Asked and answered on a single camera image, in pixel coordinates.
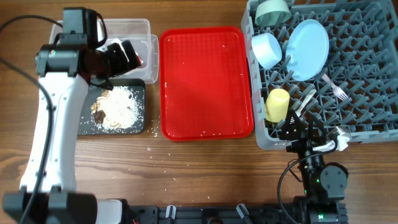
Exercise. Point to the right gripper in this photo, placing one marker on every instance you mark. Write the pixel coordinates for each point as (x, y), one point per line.
(303, 144)

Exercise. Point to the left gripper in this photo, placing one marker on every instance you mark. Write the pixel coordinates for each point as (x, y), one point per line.
(122, 65)

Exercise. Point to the yellow plastic cup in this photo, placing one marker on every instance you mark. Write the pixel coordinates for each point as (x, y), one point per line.
(276, 105)

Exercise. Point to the white plastic fork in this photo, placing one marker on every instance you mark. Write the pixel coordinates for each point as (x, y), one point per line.
(337, 91)

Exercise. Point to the rice and food scraps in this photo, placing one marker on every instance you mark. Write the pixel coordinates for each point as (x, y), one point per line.
(119, 110)

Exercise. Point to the light blue plate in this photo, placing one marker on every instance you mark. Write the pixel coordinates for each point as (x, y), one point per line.
(308, 48)

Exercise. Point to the light blue bowl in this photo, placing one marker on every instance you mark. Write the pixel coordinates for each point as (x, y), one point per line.
(266, 50)

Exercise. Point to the green bowl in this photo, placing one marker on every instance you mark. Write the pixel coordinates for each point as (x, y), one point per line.
(272, 9)

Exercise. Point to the white plastic spoon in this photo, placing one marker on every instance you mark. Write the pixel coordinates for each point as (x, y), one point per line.
(307, 98)

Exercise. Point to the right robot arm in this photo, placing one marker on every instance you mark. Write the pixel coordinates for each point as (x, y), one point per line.
(324, 183)

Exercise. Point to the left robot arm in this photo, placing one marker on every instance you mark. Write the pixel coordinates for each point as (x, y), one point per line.
(47, 193)

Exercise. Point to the grey dishwasher rack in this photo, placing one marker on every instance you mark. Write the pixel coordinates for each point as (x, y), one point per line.
(362, 61)

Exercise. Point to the clear plastic bin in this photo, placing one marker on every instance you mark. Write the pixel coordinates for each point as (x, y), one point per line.
(146, 45)

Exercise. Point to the black plastic tray bin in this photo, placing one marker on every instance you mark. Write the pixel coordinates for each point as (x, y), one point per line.
(87, 126)

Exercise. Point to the red serving tray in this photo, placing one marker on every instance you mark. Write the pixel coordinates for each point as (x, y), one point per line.
(204, 86)

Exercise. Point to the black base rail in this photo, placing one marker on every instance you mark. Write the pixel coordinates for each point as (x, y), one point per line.
(230, 215)

